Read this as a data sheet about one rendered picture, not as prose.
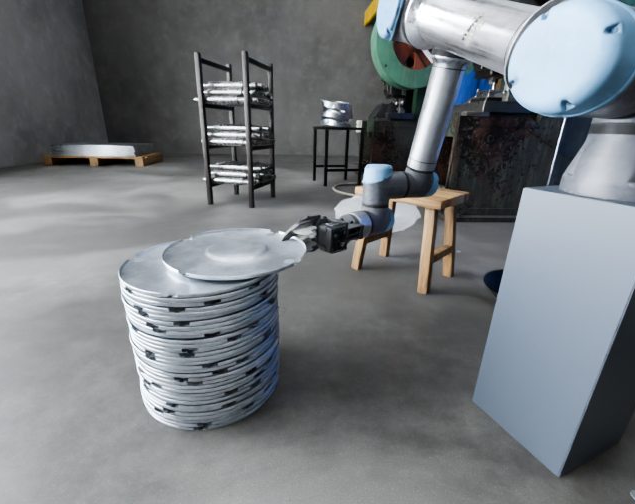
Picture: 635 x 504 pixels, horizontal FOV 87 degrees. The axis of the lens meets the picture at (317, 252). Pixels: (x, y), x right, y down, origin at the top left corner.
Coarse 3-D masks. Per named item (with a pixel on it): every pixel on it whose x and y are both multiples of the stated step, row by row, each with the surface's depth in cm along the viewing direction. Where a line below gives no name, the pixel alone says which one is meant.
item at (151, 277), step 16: (144, 256) 68; (160, 256) 68; (128, 272) 60; (144, 272) 60; (160, 272) 60; (144, 288) 54; (160, 288) 55; (176, 288) 55; (192, 288) 55; (208, 288) 55; (224, 288) 55; (240, 288) 56
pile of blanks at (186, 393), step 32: (128, 288) 56; (256, 288) 58; (128, 320) 60; (160, 320) 55; (192, 320) 55; (224, 320) 55; (256, 320) 60; (160, 352) 56; (192, 352) 57; (224, 352) 59; (256, 352) 62; (160, 384) 59; (192, 384) 58; (224, 384) 61; (256, 384) 66; (160, 416) 63; (192, 416) 61; (224, 416) 62
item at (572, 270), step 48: (528, 192) 54; (528, 240) 55; (576, 240) 48; (624, 240) 43; (528, 288) 56; (576, 288) 49; (624, 288) 44; (528, 336) 57; (576, 336) 50; (624, 336) 46; (480, 384) 68; (528, 384) 58; (576, 384) 50; (624, 384) 53; (528, 432) 59; (576, 432) 51
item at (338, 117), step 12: (324, 108) 323; (336, 108) 331; (348, 108) 310; (324, 120) 326; (336, 120) 322; (348, 120) 322; (348, 132) 349; (348, 144) 353; (360, 144) 320; (324, 156) 315; (360, 156) 324; (324, 168) 318; (360, 168) 328; (324, 180) 321; (360, 180) 332
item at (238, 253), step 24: (216, 240) 75; (240, 240) 74; (264, 240) 76; (288, 240) 77; (168, 264) 62; (192, 264) 62; (216, 264) 62; (240, 264) 63; (264, 264) 63; (288, 264) 63
